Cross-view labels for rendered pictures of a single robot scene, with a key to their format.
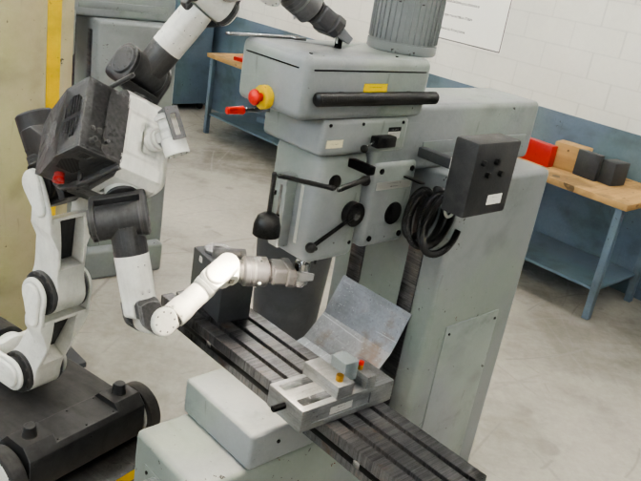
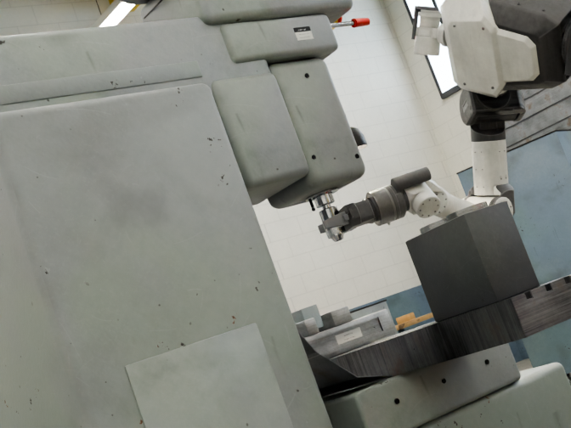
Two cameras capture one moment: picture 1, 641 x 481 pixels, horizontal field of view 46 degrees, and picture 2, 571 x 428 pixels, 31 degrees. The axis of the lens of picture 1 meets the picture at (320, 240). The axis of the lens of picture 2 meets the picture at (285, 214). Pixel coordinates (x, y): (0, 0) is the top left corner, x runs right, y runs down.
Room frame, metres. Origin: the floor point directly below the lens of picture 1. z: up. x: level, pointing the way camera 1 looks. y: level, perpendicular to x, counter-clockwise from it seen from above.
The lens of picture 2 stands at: (4.54, 0.28, 0.97)
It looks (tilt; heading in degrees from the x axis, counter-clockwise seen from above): 7 degrees up; 188
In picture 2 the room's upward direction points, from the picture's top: 20 degrees counter-clockwise
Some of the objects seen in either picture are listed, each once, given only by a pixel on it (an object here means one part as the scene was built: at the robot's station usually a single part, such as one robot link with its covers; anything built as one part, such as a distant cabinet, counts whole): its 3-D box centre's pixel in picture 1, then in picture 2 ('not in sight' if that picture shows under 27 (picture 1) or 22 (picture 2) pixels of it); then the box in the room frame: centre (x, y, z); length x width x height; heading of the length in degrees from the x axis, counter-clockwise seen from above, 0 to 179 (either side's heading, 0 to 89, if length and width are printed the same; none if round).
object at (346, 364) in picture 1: (343, 366); (306, 320); (1.87, -0.13, 1.04); 0.06 x 0.05 x 0.06; 44
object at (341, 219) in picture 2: not in sight; (336, 221); (2.06, 0.05, 1.23); 0.06 x 0.02 x 0.03; 111
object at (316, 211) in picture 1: (315, 197); (297, 133); (2.04, 0.04, 1.47); 0.21 x 0.19 x 0.32; 46
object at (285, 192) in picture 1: (282, 209); not in sight; (1.95, 0.12, 1.45); 0.04 x 0.04 x 0.21; 46
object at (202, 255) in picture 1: (221, 281); (469, 260); (2.32, 0.31, 1.03); 0.22 x 0.12 x 0.20; 38
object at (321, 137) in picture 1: (337, 124); (257, 57); (2.06, 0.01, 1.68); 0.34 x 0.24 x 0.10; 136
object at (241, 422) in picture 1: (280, 399); (397, 397); (2.03, 0.04, 0.79); 0.50 x 0.35 x 0.12; 136
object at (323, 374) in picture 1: (328, 377); (325, 322); (1.83, -0.09, 1.02); 0.15 x 0.06 x 0.04; 44
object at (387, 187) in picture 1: (361, 190); (235, 145); (2.17, -0.10, 1.47); 0.24 x 0.19 x 0.26; 46
